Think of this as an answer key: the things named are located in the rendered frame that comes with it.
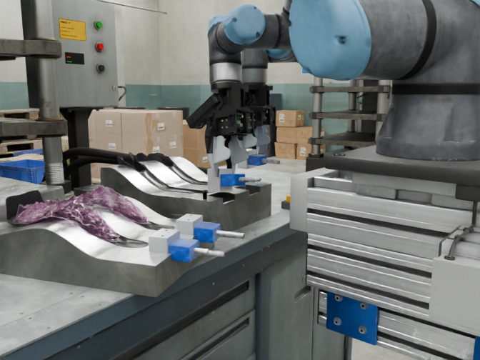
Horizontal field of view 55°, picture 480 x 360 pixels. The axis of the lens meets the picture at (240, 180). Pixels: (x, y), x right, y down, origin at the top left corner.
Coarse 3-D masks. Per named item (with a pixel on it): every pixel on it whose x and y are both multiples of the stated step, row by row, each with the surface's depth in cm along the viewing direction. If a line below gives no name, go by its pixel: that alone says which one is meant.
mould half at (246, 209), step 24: (120, 168) 119; (168, 168) 129; (192, 168) 134; (120, 192) 118; (144, 192) 113; (168, 192) 113; (216, 192) 110; (240, 192) 110; (264, 192) 119; (168, 216) 109; (216, 216) 103; (240, 216) 111; (264, 216) 120
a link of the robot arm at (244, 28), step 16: (240, 16) 91; (256, 16) 92; (272, 16) 96; (224, 32) 95; (240, 32) 91; (256, 32) 92; (272, 32) 96; (224, 48) 100; (240, 48) 97; (256, 48) 98; (272, 48) 99
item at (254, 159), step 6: (246, 150) 136; (252, 150) 136; (252, 156) 134; (258, 156) 132; (264, 156) 135; (240, 162) 136; (246, 162) 135; (252, 162) 134; (258, 162) 133; (264, 162) 134; (270, 162) 132; (276, 162) 131; (240, 168) 136; (246, 168) 135
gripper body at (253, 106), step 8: (256, 88) 129; (264, 88) 128; (272, 88) 130; (256, 96) 131; (264, 96) 128; (248, 104) 132; (256, 104) 131; (264, 104) 129; (256, 112) 129; (264, 112) 130; (272, 112) 132; (256, 120) 129; (264, 120) 130; (272, 120) 133
